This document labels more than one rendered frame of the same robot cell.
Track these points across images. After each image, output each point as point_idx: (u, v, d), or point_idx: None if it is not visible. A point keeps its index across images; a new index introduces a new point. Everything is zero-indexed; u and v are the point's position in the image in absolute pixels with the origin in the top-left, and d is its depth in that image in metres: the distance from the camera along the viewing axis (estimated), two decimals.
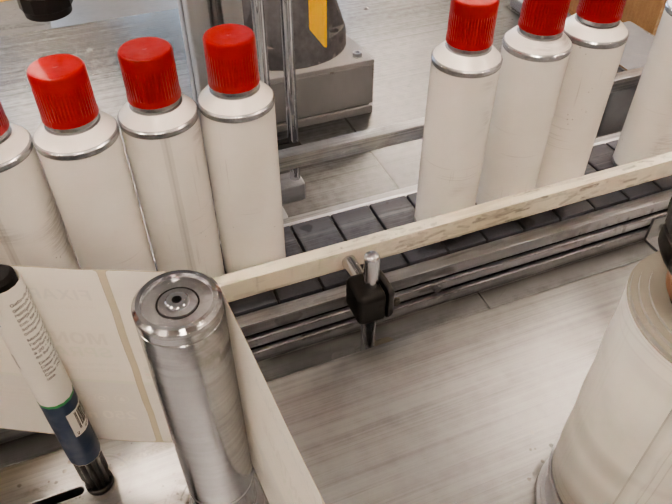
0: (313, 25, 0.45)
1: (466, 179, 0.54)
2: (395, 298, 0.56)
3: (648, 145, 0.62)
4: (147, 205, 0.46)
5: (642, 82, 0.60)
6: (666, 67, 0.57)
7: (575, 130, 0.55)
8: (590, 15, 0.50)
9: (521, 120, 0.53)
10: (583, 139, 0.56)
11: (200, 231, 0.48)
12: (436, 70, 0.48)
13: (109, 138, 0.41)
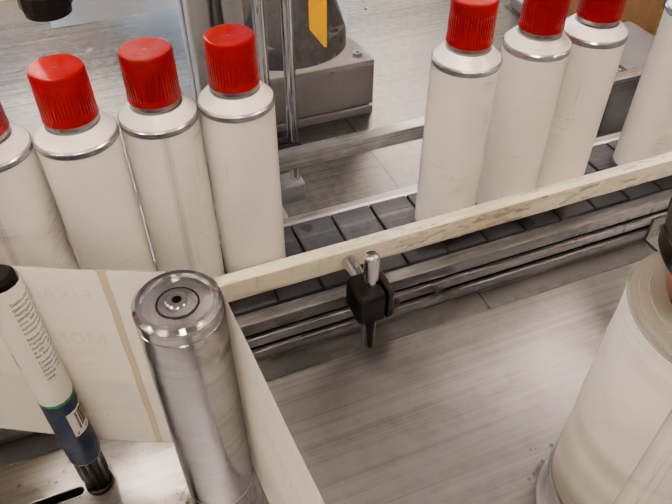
0: (313, 25, 0.45)
1: (466, 179, 0.54)
2: (395, 298, 0.56)
3: (648, 145, 0.62)
4: (147, 205, 0.46)
5: (642, 82, 0.60)
6: (666, 67, 0.57)
7: (575, 130, 0.55)
8: (590, 15, 0.50)
9: (521, 120, 0.53)
10: (583, 139, 0.56)
11: (200, 231, 0.48)
12: (436, 70, 0.48)
13: (109, 138, 0.41)
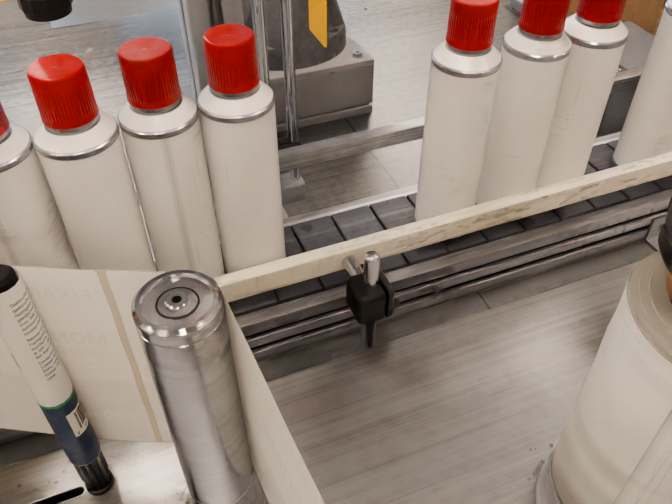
0: (313, 25, 0.45)
1: (466, 179, 0.54)
2: (395, 298, 0.56)
3: (648, 145, 0.62)
4: (147, 205, 0.46)
5: (642, 82, 0.60)
6: (666, 67, 0.57)
7: (575, 130, 0.55)
8: (590, 15, 0.50)
9: (521, 120, 0.53)
10: (583, 139, 0.56)
11: (200, 231, 0.48)
12: (436, 70, 0.48)
13: (109, 138, 0.41)
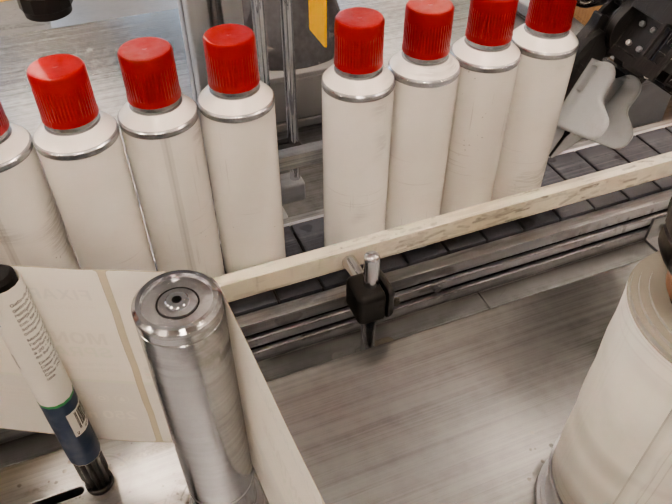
0: (313, 25, 0.45)
1: (367, 205, 0.51)
2: (395, 298, 0.56)
3: (507, 183, 0.57)
4: (147, 205, 0.46)
5: None
6: (513, 102, 0.53)
7: (473, 156, 0.53)
8: (477, 38, 0.47)
9: (411, 147, 0.50)
10: (483, 165, 0.54)
11: (200, 231, 0.48)
12: (325, 94, 0.46)
13: (109, 138, 0.41)
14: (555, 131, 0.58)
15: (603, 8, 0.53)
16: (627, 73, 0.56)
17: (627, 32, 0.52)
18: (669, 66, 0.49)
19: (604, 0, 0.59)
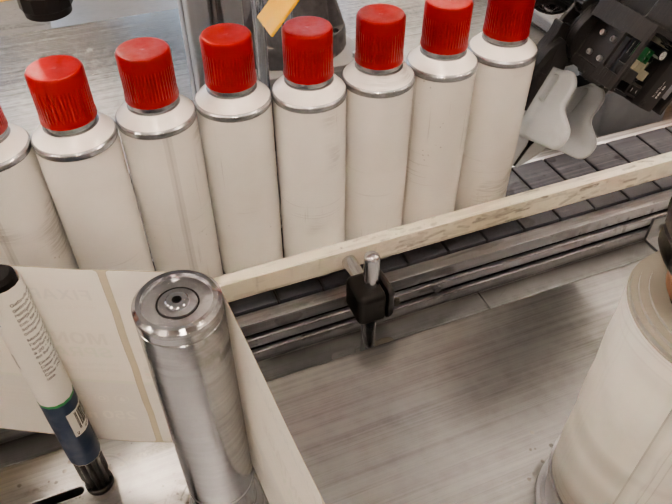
0: (267, 14, 0.43)
1: (323, 217, 0.50)
2: (395, 298, 0.56)
3: (470, 192, 0.57)
4: (148, 207, 0.46)
5: None
6: (473, 111, 0.52)
7: (433, 166, 0.52)
8: (431, 46, 0.46)
9: (367, 158, 0.49)
10: (443, 175, 0.53)
11: (201, 229, 0.48)
12: (274, 104, 0.45)
13: (106, 141, 0.41)
14: (519, 140, 0.57)
15: (564, 16, 0.52)
16: (591, 81, 0.56)
17: (588, 40, 0.51)
18: (629, 76, 0.48)
19: (569, 7, 0.58)
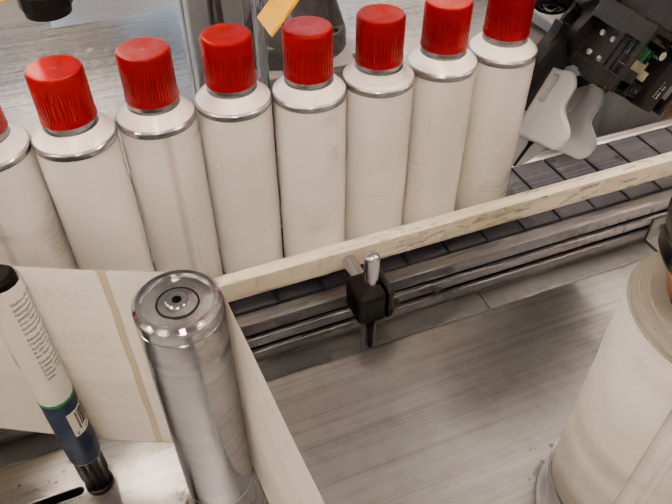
0: (267, 14, 0.43)
1: (323, 217, 0.50)
2: (395, 298, 0.56)
3: (470, 192, 0.57)
4: (148, 207, 0.46)
5: None
6: (473, 111, 0.52)
7: (433, 166, 0.52)
8: (431, 46, 0.46)
9: (367, 158, 0.49)
10: (443, 175, 0.53)
11: (201, 229, 0.48)
12: (274, 104, 0.45)
13: (106, 141, 0.41)
14: (519, 140, 0.57)
15: (564, 16, 0.52)
16: (591, 82, 0.56)
17: (588, 41, 0.51)
18: (629, 76, 0.49)
19: (569, 7, 0.58)
